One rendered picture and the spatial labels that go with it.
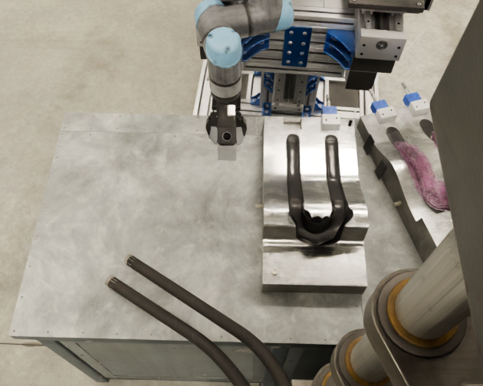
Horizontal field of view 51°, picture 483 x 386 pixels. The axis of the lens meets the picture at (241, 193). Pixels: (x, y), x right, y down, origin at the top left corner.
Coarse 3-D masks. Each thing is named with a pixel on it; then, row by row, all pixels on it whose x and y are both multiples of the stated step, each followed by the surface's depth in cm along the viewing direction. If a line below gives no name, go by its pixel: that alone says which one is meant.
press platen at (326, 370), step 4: (328, 364) 100; (320, 368) 99; (324, 368) 99; (328, 368) 99; (320, 372) 99; (324, 372) 98; (328, 372) 98; (316, 376) 98; (320, 376) 98; (324, 376) 98; (328, 376) 97; (316, 380) 98; (320, 380) 98; (324, 380) 97; (312, 384) 100; (316, 384) 98; (320, 384) 97; (324, 384) 97
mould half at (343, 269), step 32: (320, 128) 146; (352, 128) 146; (320, 160) 141; (352, 160) 141; (320, 192) 133; (352, 192) 134; (288, 224) 126; (352, 224) 126; (288, 256) 130; (320, 256) 130; (352, 256) 130; (288, 288) 129; (320, 288) 128; (352, 288) 127
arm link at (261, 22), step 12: (252, 0) 114; (264, 0) 113; (276, 0) 114; (288, 0) 115; (252, 12) 114; (264, 12) 114; (276, 12) 114; (288, 12) 115; (252, 24) 114; (264, 24) 115; (276, 24) 116; (288, 24) 117
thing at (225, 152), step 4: (220, 148) 135; (224, 148) 135; (228, 148) 135; (232, 148) 135; (236, 148) 139; (220, 152) 136; (224, 152) 136; (228, 152) 136; (232, 152) 136; (236, 152) 140; (220, 156) 137; (224, 156) 137; (228, 156) 137; (232, 156) 137; (224, 160) 139; (228, 160) 139; (232, 160) 139
